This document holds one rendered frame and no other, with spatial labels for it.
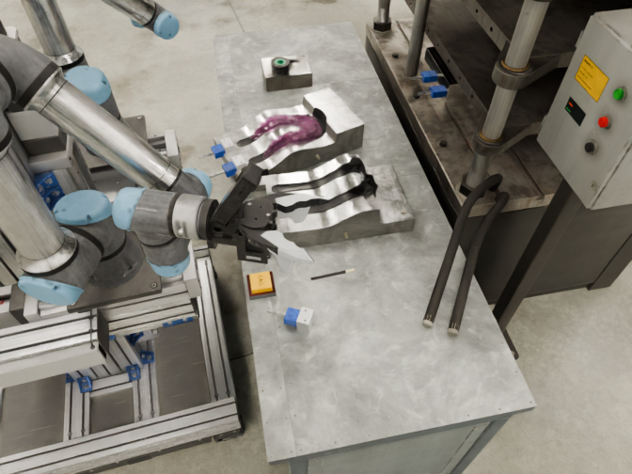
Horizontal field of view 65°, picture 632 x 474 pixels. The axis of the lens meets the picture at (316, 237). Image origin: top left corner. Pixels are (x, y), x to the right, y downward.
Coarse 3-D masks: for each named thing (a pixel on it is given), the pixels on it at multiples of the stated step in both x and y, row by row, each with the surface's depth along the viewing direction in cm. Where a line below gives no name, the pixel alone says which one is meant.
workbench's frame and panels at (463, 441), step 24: (528, 408) 129; (432, 432) 135; (456, 432) 143; (480, 432) 147; (312, 456) 124; (336, 456) 138; (360, 456) 143; (384, 456) 148; (408, 456) 154; (432, 456) 160; (456, 456) 166
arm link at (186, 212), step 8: (184, 200) 82; (192, 200) 82; (200, 200) 82; (176, 208) 81; (184, 208) 81; (192, 208) 81; (200, 208) 82; (176, 216) 81; (184, 216) 81; (192, 216) 81; (176, 224) 81; (184, 224) 81; (192, 224) 81; (176, 232) 82; (184, 232) 82; (192, 232) 82
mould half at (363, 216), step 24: (336, 168) 167; (384, 168) 175; (288, 192) 164; (312, 192) 165; (336, 192) 161; (384, 192) 168; (312, 216) 158; (336, 216) 156; (360, 216) 155; (384, 216) 161; (408, 216) 161; (288, 240) 156; (312, 240) 159; (336, 240) 161
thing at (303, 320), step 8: (272, 312) 142; (280, 312) 142; (288, 312) 141; (296, 312) 141; (304, 312) 140; (312, 312) 140; (288, 320) 140; (296, 320) 140; (304, 320) 138; (312, 320) 142; (304, 328) 140
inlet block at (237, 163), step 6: (234, 156) 176; (240, 156) 176; (234, 162) 174; (240, 162) 174; (222, 168) 177; (228, 168) 174; (234, 168) 174; (240, 168) 175; (210, 174) 173; (216, 174) 174; (228, 174) 174; (234, 174) 176
